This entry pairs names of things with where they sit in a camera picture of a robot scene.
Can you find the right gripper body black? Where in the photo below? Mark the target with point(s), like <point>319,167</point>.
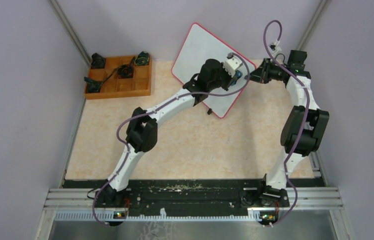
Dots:
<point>268,71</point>

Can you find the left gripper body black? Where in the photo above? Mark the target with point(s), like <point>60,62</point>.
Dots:
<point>224,80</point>

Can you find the whiteboard with pink frame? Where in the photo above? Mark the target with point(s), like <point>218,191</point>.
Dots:
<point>199,46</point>

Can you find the blue whiteboard eraser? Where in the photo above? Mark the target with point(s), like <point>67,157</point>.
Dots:
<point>238,76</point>

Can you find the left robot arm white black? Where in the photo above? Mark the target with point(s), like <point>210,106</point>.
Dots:
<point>142,130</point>

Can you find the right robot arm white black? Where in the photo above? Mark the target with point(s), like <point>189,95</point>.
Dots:
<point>304,127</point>

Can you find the green yellow item in tray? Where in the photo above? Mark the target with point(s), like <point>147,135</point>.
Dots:
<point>142,59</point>

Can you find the orange wooden compartment tray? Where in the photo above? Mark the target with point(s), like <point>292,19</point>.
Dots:
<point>121,79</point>

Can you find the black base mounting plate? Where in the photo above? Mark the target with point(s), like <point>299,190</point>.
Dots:
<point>186,198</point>

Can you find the black item tray top-left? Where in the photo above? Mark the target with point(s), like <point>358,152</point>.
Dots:
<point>97,61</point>

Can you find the black green item tray left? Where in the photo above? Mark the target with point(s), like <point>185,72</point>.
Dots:
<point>92,86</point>

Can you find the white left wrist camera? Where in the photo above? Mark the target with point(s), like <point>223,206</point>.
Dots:
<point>231,65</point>

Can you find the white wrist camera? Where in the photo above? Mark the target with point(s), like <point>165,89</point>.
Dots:
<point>274,46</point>
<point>231,65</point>

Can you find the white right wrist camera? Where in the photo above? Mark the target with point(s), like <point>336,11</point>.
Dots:
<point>274,46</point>

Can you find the aluminium frame rail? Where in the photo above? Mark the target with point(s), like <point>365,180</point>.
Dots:
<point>77,204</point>

